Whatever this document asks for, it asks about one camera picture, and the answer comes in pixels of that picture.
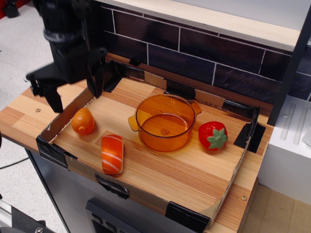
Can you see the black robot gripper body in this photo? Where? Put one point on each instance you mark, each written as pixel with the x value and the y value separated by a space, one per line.
pixel 72 58

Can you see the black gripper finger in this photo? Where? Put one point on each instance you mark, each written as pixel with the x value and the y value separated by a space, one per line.
pixel 49 91
pixel 95 80

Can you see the orange toy carrot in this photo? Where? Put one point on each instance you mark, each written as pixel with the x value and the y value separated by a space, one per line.
pixel 83 122

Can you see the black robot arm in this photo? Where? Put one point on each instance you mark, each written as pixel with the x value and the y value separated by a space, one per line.
pixel 63 16

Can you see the orange transparent plastic pot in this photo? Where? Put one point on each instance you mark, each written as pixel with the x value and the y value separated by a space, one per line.
pixel 164 122

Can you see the salmon sushi toy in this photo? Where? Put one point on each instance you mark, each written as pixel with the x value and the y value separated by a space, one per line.
pixel 112 154

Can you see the red toy strawberry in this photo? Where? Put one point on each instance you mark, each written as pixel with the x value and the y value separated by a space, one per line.
pixel 213 135

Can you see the dark brick backsplash shelf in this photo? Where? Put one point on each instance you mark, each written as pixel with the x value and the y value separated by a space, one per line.
pixel 230 56

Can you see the white ridged side block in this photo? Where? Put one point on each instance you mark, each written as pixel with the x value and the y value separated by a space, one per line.
pixel 286 166

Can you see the black metal bracket with screw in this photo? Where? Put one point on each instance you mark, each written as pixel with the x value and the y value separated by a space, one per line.
pixel 13 220

